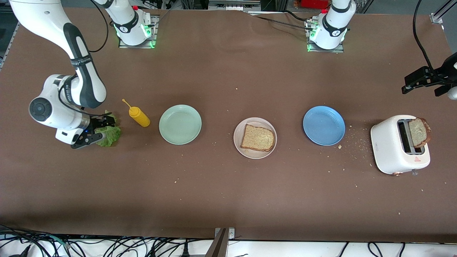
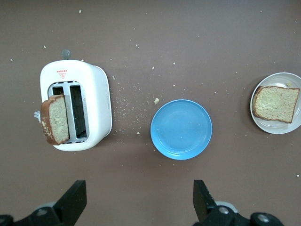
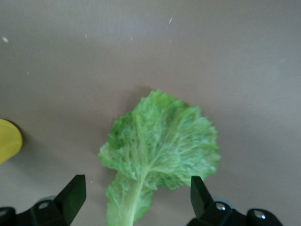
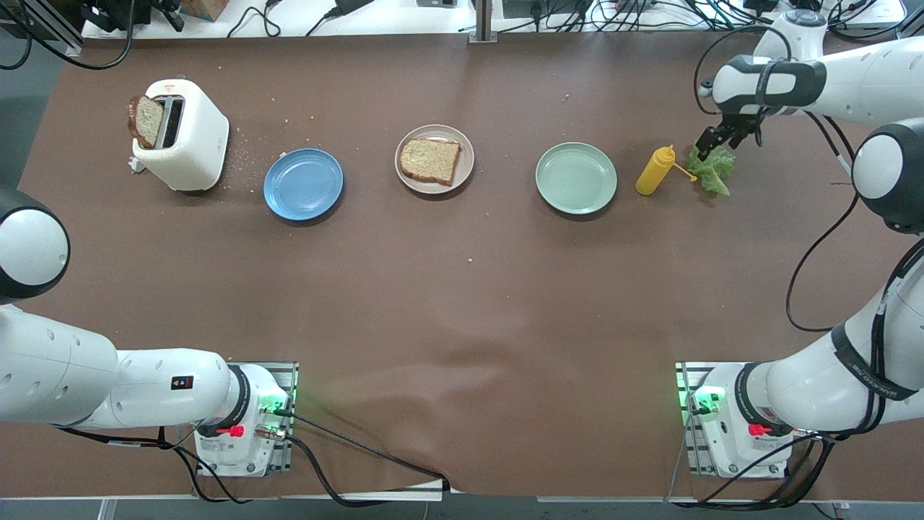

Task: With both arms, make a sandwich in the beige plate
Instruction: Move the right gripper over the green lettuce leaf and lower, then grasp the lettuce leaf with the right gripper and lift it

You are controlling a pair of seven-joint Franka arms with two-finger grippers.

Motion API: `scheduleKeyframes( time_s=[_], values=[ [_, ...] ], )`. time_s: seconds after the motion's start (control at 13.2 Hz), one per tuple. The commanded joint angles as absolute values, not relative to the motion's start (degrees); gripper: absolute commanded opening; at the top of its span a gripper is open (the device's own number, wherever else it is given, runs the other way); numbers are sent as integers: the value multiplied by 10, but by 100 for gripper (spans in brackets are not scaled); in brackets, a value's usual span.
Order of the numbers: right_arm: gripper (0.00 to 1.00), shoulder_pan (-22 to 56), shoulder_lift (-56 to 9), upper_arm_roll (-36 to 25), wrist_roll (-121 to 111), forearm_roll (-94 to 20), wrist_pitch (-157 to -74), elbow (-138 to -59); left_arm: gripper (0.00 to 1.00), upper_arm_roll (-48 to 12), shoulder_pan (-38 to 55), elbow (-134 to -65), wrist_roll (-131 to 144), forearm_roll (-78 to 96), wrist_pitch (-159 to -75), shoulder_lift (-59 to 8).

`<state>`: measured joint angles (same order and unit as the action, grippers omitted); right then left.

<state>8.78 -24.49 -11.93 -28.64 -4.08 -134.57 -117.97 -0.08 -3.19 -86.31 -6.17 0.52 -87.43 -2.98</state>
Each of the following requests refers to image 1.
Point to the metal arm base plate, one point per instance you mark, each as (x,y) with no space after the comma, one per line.
(339,50)
(154,32)

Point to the grey power strip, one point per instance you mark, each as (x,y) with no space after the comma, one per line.
(234,5)

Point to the small metal bracket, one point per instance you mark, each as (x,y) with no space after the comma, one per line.
(231,233)

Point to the brown crust bread slice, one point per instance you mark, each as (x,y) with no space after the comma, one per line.
(419,134)
(257,138)

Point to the red box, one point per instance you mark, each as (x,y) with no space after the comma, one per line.
(314,3)

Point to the brown table cover sheet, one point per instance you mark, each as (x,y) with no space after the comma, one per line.
(228,200)

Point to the white toaster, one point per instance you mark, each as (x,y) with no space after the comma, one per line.
(387,150)

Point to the green lettuce leaf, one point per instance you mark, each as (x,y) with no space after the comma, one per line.
(110,137)

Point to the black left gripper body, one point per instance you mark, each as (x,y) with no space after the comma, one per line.
(443,74)

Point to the pale green plate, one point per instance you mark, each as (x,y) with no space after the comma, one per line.
(180,125)

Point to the aluminium frame profile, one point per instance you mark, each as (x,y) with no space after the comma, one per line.
(13,41)
(437,16)

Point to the beige plate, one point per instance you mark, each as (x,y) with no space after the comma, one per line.
(255,155)

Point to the yellow mustard squeeze bottle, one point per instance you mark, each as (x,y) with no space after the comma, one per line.
(141,117)

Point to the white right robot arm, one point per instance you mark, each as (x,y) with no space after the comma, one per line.
(128,21)

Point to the blue plate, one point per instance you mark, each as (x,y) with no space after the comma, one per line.
(324,125)

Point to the grey metal pole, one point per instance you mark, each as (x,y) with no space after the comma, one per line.
(216,246)

